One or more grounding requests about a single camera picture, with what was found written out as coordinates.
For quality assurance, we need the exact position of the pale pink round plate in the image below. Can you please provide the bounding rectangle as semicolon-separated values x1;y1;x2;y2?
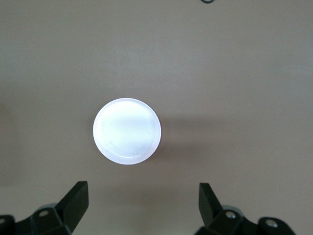
92;97;162;165

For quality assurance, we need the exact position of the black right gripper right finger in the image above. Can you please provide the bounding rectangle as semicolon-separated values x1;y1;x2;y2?
197;182;300;235

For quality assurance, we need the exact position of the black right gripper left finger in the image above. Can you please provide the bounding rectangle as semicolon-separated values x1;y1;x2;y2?
0;181;89;235

